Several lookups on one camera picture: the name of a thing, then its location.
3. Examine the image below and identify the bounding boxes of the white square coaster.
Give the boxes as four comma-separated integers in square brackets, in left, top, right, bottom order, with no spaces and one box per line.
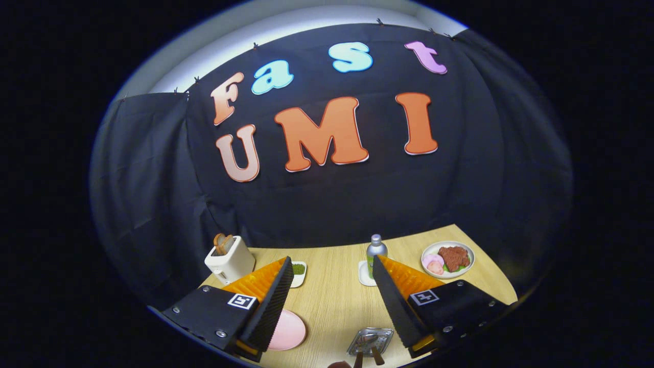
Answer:
[358,260,378,287]

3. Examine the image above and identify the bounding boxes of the pink plate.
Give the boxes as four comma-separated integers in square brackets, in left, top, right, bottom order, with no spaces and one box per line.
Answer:
[267,309,307,351]

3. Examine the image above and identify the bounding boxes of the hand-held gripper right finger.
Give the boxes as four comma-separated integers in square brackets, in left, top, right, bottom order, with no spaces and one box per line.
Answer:
[372,255,511,359]

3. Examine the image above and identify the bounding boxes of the red-brown meat pieces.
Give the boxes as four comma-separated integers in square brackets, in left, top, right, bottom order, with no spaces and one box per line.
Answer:
[438,246,470,272]

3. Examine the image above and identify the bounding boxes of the white toaster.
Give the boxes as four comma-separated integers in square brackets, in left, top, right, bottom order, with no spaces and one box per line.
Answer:
[204,237,256,286]

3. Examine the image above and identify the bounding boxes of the metal wire cutlery basket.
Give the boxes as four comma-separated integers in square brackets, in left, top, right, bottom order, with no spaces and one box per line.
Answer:
[346,327,394,358]

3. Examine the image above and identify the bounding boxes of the white divided dish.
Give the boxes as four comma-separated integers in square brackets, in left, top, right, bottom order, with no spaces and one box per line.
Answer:
[289,261,308,288]

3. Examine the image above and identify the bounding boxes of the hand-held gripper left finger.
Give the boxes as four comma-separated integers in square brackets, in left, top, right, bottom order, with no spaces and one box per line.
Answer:
[161,256,295,363]

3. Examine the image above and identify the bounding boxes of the white round food plate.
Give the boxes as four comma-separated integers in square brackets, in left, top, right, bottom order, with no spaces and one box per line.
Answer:
[421,241,475,279]

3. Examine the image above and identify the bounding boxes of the wooden-handled metal spoon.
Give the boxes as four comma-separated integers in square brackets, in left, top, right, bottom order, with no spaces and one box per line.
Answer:
[354,333,379,368]

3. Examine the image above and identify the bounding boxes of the green soda bottle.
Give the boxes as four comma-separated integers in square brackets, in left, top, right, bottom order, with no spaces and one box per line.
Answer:
[366,234,388,279]

